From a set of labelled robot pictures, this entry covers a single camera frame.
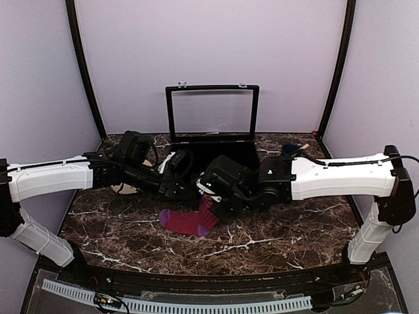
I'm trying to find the beige round embroidered coaster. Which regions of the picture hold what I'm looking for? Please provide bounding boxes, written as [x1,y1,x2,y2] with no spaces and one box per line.
[109,159,153,196]

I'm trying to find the left black frame post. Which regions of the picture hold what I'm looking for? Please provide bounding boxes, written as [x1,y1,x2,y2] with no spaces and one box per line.
[65,0,107,141]

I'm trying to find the maroon purple orange sock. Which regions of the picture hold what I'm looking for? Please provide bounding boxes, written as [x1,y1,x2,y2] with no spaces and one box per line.
[159,194,219,237]

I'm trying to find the wooden stick in mug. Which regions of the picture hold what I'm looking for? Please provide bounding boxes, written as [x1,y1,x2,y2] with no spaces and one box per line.
[297,144,310,152]

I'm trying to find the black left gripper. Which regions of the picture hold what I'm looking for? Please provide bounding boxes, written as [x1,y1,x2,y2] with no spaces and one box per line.
[122,160,196,203]

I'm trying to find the black display case with lid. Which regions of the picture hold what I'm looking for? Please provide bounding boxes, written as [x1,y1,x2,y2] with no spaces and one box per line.
[165,84,260,179]

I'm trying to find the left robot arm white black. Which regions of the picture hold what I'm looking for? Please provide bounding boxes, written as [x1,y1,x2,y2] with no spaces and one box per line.
[1,131,193,285]

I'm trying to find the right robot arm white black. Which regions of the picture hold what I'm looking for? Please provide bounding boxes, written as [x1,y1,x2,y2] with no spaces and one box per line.
[196,145,416,284]

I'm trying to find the white slotted cable duct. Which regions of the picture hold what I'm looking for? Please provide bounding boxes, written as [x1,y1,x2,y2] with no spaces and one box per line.
[41,279,313,313]

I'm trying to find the black frame post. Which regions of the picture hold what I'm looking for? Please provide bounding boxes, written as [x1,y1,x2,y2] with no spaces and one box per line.
[65,0,107,141]
[317,0,357,141]

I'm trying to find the dark blue mug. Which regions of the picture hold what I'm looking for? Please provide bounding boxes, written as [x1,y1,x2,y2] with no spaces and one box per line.
[281,143,304,157]

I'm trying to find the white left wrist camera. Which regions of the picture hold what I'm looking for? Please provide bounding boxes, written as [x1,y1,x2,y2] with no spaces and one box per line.
[158,150,186,174]

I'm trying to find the right black frame post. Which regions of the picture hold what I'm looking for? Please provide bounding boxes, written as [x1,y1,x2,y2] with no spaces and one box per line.
[317,0,357,141]

